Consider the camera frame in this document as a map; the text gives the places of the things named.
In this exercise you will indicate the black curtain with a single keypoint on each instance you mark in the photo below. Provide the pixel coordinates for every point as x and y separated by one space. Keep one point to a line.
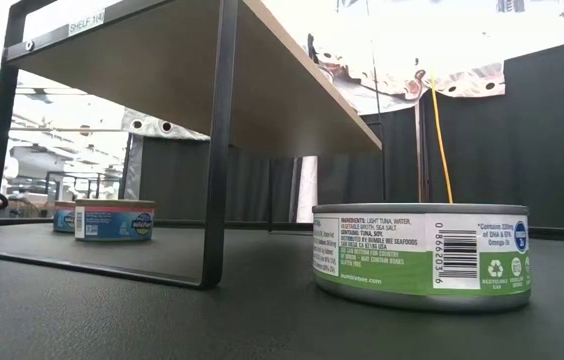
177 175
537 150

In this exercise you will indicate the black backdrop clamp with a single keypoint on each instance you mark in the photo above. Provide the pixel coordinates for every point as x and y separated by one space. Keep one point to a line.
313 52

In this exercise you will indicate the pale metal pole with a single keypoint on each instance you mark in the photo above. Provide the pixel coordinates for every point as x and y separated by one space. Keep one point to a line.
418 150

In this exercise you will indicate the silver backdrop sheet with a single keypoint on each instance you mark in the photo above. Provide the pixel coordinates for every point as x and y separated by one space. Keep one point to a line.
151 127
467 80

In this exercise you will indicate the green Bumble Bee tuna can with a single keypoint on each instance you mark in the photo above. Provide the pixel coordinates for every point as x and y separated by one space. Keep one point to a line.
412 260

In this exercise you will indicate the wooden shelf black metal legs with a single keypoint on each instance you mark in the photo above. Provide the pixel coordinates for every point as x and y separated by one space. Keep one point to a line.
162 60

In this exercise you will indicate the grey metal post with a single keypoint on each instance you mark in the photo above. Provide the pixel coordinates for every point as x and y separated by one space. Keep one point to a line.
135 165

